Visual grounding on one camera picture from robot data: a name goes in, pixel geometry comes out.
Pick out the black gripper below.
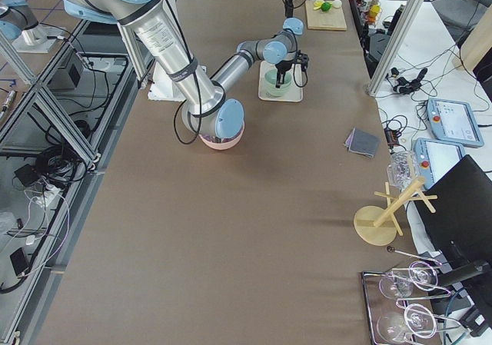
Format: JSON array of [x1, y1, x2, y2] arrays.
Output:
[[275, 51, 309, 88]]

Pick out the green bowl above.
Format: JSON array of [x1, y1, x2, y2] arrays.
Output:
[[264, 69, 290, 88], [264, 71, 292, 98]]

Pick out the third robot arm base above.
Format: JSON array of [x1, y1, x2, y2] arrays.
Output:
[[1, 0, 65, 53]]

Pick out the green bowl on tray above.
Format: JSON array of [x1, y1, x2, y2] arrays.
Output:
[[264, 71, 292, 98]]

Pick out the beige rectangular serving tray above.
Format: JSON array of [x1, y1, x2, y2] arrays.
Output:
[[258, 61, 303, 102]]

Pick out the wooden cutting board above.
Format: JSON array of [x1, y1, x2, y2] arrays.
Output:
[[305, 0, 347, 31]]

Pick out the lemon slices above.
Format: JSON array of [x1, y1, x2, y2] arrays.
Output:
[[313, 0, 324, 11]]

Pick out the green lime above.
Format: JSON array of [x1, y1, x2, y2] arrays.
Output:
[[320, 2, 332, 12]]

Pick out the pink bowl with ice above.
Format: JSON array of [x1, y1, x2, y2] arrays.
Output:
[[199, 124, 244, 151]]

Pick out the folded grey cloth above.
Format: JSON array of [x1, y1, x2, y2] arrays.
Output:
[[344, 128, 381, 158]]

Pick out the clear glass mug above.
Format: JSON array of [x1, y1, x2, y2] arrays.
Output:
[[387, 151, 421, 190]]

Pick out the lower teach pendant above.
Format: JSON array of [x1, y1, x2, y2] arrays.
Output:
[[413, 138, 466, 190]]

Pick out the teach pendant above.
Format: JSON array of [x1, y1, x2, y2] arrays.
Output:
[[413, 138, 466, 190], [427, 98, 484, 148]]

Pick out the wooden cup tree stand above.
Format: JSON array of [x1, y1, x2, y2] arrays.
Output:
[[354, 176, 438, 247]]

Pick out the upper teach pendant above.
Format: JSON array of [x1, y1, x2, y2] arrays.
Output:
[[427, 98, 484, 148]]

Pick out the upper wine glass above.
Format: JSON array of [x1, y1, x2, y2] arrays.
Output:
[[379, 260, 438, 299]]

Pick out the wine glass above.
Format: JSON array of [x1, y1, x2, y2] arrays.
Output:
[[379, 260, 438, 299], [376, 304, 437, 344]]

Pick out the lower wine glass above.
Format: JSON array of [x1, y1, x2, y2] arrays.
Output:
[[376, 304, 437, 344]]

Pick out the aluminium frame post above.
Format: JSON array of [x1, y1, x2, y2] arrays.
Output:
[[366, 0, 424, 97]]

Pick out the black wire glass rack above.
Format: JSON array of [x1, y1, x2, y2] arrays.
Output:
[[361, 257, 460, 344]]

